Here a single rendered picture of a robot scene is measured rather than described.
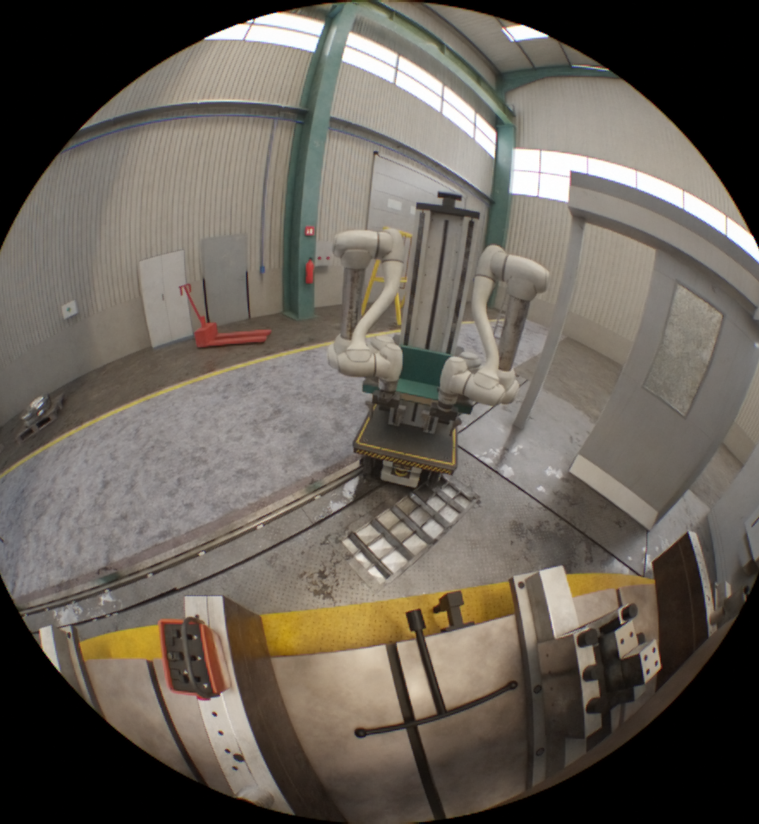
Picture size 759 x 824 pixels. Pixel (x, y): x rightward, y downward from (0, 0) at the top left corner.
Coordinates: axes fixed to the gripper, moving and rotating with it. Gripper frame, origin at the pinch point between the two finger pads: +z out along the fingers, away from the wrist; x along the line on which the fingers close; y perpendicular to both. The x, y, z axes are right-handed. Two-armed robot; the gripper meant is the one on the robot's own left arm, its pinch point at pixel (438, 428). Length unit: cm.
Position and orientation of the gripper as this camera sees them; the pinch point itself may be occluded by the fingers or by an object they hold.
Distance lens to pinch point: 125.9
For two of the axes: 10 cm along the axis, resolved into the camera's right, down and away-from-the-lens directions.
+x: 9.7, 2.1, -1.5
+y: -2.4, 5.4, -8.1
